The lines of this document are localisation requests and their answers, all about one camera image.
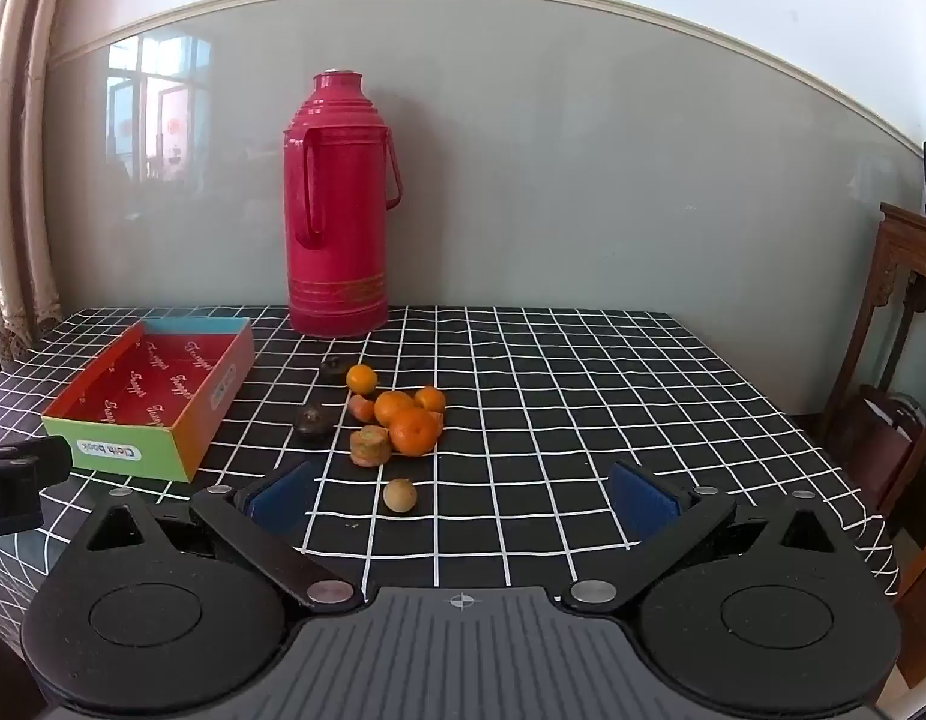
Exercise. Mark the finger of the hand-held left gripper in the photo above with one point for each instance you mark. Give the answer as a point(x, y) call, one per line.
point(35, 457)

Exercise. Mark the thick carrot chunk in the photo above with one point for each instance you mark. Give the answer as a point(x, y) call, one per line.
point(370, 445)

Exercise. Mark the colourful cardboard box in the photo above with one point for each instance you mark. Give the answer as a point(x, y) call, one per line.
point(159, 397)

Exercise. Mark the orange tangerine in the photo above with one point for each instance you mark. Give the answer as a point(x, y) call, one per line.
point(361, 379)
point(393, 406)
point(414, 432)
point(431, 398)

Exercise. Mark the wooden chair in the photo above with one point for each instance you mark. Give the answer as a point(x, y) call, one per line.
point(894, 300)

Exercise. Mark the beige lace-hem curtain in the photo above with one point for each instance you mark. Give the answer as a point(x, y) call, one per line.
point(20, 165)

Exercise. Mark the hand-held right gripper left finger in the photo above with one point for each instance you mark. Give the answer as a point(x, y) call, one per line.
point(286, 501)

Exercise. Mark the pinkish small fruit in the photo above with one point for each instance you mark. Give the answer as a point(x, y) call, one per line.
point(362, 409)

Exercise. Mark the dark mangosteen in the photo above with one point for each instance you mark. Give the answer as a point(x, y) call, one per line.
point(312, 423)
point(331, 368)

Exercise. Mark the brown longan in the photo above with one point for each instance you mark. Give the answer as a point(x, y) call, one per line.
point(400, 496)

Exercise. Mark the dark red bag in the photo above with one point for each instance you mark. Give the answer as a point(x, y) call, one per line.
point(875, 442)

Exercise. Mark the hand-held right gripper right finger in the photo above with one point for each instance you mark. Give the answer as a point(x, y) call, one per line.
point(644, 504)

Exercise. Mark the black white checked tablecloth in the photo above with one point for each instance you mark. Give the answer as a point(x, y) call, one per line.
point(568, 405)

